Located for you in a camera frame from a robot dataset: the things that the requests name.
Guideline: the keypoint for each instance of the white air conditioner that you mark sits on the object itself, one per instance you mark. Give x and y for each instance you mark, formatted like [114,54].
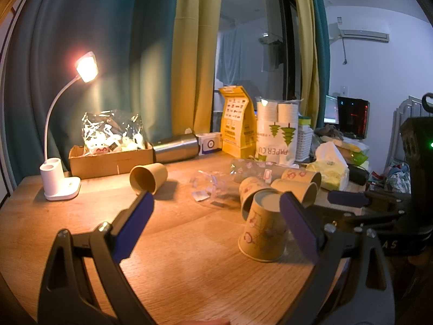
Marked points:
[363,28]

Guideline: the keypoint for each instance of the wide yellow curtain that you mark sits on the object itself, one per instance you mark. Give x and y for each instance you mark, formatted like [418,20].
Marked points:
[194,57]

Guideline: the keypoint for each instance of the yellow paper package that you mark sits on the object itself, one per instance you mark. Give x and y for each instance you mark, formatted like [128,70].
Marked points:
[236,132]

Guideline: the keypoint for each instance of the stainless steel tumbler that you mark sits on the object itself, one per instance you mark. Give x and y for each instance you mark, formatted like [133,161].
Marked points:
[176,147]

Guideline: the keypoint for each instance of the large teal curtain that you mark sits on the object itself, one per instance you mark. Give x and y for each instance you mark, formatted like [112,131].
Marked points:
[101,57]

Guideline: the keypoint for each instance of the printed brown paper cup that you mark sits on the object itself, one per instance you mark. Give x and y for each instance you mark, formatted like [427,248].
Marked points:
[301,175]
[299,189]
[262,230]
[250,187]

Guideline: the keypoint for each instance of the plain brown paper cup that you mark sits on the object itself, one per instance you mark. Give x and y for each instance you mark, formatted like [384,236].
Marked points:
[150,176]

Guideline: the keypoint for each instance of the white folding rack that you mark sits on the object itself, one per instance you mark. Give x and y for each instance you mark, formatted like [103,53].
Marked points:
[401,115]

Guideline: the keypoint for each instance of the cardboard box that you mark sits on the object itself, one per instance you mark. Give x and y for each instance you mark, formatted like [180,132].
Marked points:
[108,165]

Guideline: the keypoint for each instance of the yellow tissue pack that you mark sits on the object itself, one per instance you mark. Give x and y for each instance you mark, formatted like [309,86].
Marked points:
[331,169]

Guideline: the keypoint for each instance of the narrow teal curtain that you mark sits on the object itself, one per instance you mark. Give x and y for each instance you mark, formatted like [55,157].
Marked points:
[323,57]

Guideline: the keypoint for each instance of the computer monitor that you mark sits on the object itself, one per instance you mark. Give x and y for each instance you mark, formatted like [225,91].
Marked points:
[331,110]

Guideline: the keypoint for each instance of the small white blue box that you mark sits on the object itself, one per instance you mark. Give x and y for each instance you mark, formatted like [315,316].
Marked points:
[209,144]

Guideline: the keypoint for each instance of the narrow yellow curtain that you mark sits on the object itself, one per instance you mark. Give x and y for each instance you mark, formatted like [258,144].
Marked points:
[306,57]

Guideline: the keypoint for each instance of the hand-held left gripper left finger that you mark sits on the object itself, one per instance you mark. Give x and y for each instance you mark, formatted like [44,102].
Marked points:
[133,225]

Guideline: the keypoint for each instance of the pack of white paper cups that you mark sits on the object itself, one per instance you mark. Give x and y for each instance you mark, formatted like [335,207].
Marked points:
[274,142]

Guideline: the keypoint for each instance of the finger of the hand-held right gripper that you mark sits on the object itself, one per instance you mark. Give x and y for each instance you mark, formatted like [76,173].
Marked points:
[346,198]
[368,221]

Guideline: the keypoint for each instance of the white gooseneck desk lamp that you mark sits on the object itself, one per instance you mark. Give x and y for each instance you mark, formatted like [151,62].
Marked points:
[61,185]

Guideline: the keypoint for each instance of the black box appliance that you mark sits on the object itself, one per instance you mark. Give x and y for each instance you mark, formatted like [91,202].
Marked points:
[353,116]

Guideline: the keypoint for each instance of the pile of clothes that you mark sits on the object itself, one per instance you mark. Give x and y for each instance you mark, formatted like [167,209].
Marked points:
[394,177]

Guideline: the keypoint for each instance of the clear plastic cup sleeve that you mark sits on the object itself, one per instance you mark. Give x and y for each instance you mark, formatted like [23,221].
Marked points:
[216,187]

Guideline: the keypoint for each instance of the green yellow plastic bag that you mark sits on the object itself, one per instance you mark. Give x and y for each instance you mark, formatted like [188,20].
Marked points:
[355,152]

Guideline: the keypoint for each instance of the white wall socket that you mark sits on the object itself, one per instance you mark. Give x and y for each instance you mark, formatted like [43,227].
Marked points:
[343,91]

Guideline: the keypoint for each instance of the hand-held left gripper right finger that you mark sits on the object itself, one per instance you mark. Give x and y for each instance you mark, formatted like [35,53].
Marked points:
[299,232]

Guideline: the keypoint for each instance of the shiny plastic snack bag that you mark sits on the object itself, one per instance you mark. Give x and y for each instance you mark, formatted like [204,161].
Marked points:
[101,127]

